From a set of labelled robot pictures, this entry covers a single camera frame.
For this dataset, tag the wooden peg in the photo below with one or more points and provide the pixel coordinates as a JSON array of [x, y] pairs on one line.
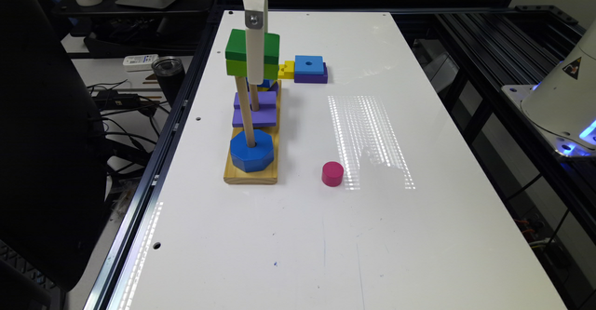
[[245, 108], [255, 105]]

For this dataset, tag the dark purple square block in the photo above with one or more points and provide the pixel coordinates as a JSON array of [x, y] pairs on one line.
[[313, 78]]

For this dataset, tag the purple square block on peg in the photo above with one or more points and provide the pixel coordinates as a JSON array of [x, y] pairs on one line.
[[266, 116]]

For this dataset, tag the light blue square block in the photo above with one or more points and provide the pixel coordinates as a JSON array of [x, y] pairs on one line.
[[308, 65]]

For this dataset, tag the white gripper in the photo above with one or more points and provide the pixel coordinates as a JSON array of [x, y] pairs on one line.
[[256, 21]]

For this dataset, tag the black tumbler cup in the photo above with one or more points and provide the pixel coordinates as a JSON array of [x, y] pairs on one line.
[[170, 74]]

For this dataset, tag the near wooden peg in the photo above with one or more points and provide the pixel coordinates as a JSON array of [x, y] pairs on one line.
[[245, 108]]

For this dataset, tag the green square block with hole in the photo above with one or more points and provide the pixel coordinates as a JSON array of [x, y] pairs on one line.
[[236, 55]]

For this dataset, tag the blue octagon block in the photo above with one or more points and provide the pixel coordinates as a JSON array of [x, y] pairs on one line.
[[251, 159]]

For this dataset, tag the blue block on far peg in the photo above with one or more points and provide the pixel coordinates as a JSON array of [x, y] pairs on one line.
[[267, 83]]

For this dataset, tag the yellow block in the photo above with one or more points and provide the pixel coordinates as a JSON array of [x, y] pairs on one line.
[[286, 70]]

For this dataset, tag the wooden base board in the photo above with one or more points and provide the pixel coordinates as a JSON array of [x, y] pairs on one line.
[[233, 175]]

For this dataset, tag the white remote device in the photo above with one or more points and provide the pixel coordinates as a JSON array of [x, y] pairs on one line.
[[139, 63]]

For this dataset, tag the black chair back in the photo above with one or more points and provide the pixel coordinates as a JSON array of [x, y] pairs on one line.
[[53, 176]]

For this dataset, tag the middle wooden peg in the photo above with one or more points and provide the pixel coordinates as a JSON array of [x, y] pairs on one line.
[[255, 105]]

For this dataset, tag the magenta cylinder block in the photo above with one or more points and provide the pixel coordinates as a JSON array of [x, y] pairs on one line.
[[332, 173]]

